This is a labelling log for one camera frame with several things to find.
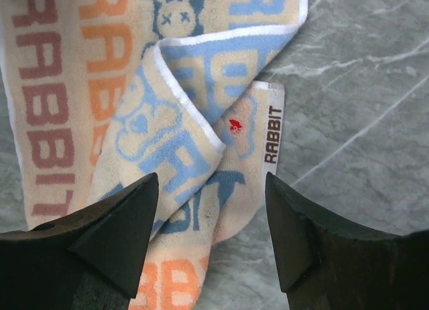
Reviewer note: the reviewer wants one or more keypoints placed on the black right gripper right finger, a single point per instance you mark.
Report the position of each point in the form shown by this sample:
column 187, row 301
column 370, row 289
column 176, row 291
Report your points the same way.
column 325, row 261

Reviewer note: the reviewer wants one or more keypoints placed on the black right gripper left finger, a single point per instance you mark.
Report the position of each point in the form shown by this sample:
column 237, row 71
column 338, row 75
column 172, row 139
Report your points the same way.
column 90, row 259

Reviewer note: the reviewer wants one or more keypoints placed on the beige patterned towel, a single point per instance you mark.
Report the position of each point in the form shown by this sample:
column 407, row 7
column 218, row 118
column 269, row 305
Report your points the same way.
column 103, row 92

